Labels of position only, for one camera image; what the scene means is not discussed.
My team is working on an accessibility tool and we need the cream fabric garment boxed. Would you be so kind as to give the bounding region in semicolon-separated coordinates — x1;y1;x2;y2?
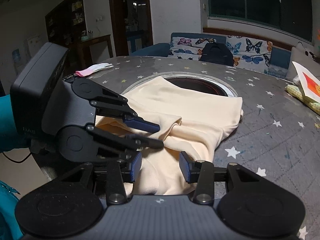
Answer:
94;76;244;197

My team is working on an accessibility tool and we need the dark wooden side table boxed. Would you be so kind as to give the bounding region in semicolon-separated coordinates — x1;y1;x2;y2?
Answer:
77;34;114;68

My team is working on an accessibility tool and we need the round black induction cooktop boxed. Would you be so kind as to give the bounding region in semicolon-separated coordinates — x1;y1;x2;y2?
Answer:
165;77;228;96

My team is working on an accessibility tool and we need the grey star patterned table cover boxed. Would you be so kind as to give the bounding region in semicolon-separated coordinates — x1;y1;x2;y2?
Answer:
92;56;319;239

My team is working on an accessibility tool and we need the black backpack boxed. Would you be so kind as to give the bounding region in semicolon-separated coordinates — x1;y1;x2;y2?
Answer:
199;42;234;67

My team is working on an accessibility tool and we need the teal jacket sleeve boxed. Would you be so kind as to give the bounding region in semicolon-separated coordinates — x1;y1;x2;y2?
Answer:
0;93;25;240

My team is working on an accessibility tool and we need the blue sofa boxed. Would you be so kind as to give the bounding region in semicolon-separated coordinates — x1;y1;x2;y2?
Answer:
132;33;291;79

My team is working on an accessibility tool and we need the green patterned small quilt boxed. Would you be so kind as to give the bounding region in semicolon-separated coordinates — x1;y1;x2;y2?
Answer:
285;85;320;115

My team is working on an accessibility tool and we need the white paper with orange print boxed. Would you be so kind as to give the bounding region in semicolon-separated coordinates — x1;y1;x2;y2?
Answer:
292;61;320;103

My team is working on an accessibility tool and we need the grey cushion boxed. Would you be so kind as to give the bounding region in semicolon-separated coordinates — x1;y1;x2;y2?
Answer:
286;47;319;81

